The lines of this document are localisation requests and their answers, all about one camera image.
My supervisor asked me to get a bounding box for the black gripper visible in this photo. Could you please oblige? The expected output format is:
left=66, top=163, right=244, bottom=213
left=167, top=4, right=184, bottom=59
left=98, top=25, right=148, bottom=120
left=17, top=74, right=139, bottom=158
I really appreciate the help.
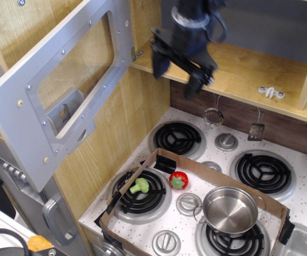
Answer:
left=151, top=26, right=217, bottom=100

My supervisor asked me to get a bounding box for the silver toy microwave door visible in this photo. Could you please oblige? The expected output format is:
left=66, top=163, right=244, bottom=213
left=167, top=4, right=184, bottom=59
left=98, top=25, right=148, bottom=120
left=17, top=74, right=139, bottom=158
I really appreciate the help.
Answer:
left=0, top=1, right=133, bottom=192

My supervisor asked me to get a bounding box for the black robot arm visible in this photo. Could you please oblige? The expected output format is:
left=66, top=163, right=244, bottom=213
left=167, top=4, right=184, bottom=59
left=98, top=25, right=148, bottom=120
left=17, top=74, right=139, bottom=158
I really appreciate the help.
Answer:
left=151, top=1, right=227, bottom=100

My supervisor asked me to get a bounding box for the metal door hinge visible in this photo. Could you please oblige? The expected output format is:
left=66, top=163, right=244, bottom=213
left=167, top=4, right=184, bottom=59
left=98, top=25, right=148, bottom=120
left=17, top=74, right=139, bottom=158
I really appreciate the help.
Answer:
left=131, top=47, right=144, bottom=62

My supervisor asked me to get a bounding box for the hanging metal strainer spoon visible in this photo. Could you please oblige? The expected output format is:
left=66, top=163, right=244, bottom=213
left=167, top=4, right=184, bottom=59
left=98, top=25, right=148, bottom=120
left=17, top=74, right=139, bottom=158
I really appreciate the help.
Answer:
left=203, top=94, right=224, bottom=127

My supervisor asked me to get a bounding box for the back left black burner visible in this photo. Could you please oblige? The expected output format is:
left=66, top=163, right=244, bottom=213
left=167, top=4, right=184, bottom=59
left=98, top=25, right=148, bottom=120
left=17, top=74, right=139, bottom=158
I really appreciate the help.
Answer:
left=148, top=121, right=207, bottom=161

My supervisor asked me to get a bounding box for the black burner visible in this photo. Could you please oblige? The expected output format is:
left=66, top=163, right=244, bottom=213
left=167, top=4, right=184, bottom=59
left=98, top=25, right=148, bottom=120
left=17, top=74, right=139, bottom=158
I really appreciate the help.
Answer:
left=148, top=121, right=207, bottom=161
left=195, top=217, right=270, bottom=256
left=114, top=168, right=172, bottom=225
left=229, top=150, right=297, bottom=202

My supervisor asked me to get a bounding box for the back silver stove knob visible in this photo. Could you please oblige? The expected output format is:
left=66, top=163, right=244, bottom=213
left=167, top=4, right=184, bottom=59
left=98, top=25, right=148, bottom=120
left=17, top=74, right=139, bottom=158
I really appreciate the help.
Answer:
left=215, top=133, right=239, bottom=151

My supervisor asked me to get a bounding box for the silver stove knob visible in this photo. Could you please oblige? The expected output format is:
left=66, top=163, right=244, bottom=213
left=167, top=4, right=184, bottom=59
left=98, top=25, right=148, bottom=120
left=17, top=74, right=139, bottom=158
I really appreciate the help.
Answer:
left=176, top=193, right=202, bottom=217
left=215, top=133, right=239, bottom=151
left=152, top=230, right=181, bottom=256

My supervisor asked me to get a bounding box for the white plastic door latch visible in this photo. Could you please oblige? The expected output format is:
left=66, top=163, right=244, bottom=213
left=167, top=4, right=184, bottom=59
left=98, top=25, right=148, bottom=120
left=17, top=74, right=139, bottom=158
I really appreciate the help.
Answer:
left=258, top=86, right=285, bottom=99

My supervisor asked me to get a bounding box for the hanging metal spatula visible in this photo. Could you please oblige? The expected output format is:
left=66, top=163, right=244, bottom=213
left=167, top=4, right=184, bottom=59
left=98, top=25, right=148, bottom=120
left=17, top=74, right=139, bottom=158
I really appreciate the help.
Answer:
left=247, top=107, right=265, bottom=141

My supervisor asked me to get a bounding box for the middle small silver knob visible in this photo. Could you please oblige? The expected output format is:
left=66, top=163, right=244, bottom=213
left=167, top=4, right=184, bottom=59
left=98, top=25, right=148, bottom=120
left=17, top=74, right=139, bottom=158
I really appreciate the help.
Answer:
left=202, top=161, right=222, bottom=173

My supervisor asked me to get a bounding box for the red toy strawberry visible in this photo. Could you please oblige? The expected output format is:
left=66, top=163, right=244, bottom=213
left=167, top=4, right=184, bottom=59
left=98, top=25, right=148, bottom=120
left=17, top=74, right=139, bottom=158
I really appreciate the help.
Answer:
left=169, top=171, right=189, bottom=190

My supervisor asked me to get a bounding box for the green toy broccoli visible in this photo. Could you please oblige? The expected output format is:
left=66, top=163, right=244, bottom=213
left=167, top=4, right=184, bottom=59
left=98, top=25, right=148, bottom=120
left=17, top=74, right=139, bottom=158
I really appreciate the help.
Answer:
left=130, top=178, right=149, bottom=194

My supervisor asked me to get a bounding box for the centre silver stove knob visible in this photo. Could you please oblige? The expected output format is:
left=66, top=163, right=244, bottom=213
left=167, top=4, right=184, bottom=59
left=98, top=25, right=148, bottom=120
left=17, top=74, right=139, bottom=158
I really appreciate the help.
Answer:
left=176, top=193, right=202, bottom=217

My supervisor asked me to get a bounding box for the back right black burner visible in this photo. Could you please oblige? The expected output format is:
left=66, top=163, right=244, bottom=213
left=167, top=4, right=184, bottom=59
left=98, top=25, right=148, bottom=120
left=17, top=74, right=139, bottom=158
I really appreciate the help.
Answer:
left=229, top=150, right=297, bottom=202

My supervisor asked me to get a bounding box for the front left black burner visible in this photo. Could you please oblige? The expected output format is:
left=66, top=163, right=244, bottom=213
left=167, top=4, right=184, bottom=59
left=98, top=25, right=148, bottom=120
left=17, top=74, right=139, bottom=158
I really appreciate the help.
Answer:
left=114, top=168, right=172, bottom=225

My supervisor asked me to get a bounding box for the stainless steel pot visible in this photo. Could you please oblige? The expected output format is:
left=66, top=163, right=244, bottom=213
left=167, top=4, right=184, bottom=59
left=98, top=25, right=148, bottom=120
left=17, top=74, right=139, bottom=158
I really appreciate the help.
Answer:
left=193, top=186, right=266, bottom=238

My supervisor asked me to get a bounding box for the front silver stove knob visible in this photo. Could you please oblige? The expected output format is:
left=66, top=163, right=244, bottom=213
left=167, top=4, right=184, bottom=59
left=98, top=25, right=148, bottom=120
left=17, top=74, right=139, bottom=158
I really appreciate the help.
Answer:
left=152, top=230, right=181, bottom=256

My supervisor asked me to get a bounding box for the front right black burner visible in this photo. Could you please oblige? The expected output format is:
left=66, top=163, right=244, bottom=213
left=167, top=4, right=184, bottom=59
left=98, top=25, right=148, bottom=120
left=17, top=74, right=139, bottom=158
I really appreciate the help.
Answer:
left=195, top=217, right=270, bottom=256

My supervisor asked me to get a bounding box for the silver oven knob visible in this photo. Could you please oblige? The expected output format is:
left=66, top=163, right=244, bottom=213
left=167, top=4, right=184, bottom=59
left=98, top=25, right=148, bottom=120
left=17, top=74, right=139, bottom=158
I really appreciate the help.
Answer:
left=102, top=242, right=124, bottom=256

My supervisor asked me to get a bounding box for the grey ice dispenser panel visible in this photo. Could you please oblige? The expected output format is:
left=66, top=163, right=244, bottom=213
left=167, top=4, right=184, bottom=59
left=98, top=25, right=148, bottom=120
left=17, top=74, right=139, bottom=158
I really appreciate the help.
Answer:
left=0, top=157, right=47, bottom=205

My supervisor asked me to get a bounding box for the silver toy sink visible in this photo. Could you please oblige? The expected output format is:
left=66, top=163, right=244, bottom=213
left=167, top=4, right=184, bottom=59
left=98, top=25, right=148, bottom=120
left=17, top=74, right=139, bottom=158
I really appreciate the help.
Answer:
left=272, top=223, right=307, bottom=256

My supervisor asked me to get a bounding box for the orange chip piece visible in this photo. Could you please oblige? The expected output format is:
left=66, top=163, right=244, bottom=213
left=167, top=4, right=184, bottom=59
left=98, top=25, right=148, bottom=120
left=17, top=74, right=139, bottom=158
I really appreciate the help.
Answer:
left=27, top=235, right=53, bottom=252

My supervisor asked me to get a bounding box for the brown cardboard frame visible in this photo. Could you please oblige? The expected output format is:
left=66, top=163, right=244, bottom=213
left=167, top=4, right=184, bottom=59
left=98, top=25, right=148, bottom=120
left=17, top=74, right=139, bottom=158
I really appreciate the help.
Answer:
left=94, top=148, right=295, bottom=255

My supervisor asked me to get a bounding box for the grey wall phone holder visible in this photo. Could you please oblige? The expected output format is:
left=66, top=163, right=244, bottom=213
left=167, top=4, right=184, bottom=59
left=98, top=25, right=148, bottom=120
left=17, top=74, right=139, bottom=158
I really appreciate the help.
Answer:
left=44, top=88, right=96, bottom=155

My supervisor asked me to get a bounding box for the lower grey fridge handle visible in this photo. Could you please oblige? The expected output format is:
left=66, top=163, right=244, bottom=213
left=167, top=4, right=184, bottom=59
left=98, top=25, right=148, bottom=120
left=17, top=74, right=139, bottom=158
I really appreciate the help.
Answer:
left=42, top=198, right=73, bottom=246

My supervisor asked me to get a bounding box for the black braided cable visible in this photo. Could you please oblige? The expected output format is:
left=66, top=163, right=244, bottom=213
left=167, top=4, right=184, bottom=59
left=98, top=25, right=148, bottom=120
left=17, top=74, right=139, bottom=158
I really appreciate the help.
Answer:
left=0, top=228, right=33, bottom=256

